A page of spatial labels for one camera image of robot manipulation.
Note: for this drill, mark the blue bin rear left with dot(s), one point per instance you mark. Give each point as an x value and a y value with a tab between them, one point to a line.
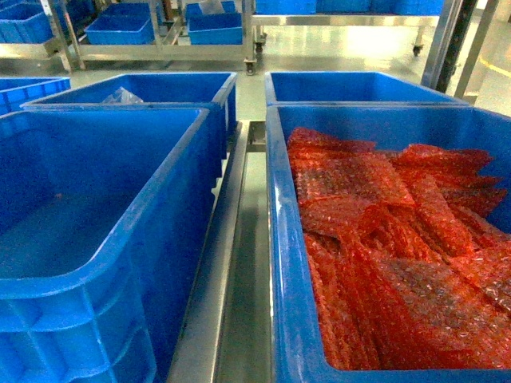
215	91

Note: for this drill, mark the blue bin rear right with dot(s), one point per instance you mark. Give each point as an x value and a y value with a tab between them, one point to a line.
336	87

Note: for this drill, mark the stainless steel shelf rack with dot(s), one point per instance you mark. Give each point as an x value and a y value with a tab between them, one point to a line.
226	335

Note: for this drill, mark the blue bin with red wrap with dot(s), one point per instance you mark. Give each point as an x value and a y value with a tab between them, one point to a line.
296	339

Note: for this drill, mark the empty blue bin front left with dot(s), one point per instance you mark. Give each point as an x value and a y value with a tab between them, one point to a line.
103	219

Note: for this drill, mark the clear plastic bag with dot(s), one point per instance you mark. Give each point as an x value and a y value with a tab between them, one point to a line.
122	97

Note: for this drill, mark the red bubble wrap sheets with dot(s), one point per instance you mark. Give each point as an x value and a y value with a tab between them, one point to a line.
407	271

